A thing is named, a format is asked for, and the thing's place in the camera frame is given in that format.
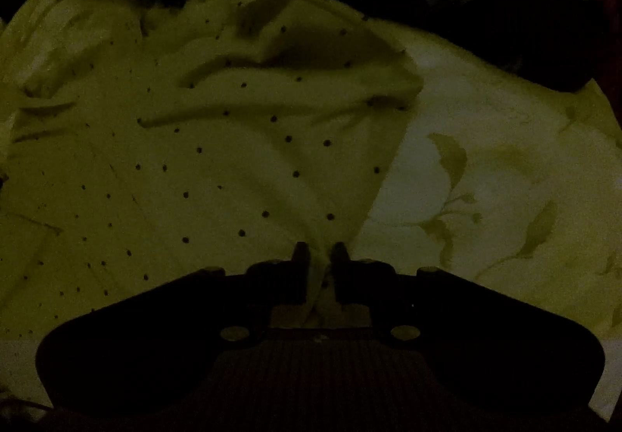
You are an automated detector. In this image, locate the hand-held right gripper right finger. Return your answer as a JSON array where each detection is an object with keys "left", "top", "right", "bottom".
[{"left": 329, "top": 241, "right": 450, "bottom": 332}]

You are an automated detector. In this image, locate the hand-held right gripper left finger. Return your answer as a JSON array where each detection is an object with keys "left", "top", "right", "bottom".
[{"left": 194, "top": 241, "right": 313, "bottom": 332}]

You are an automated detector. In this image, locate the pale polka dot garment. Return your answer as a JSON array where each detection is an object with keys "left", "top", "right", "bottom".
[{"left": 0, "top": 0, "right": 425, "bottom": 340}]

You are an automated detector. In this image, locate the pale floral bed sheet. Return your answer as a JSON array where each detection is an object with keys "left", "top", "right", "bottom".
[{"left": 350, "top": 19, "right": 622, "bottom": 418}]

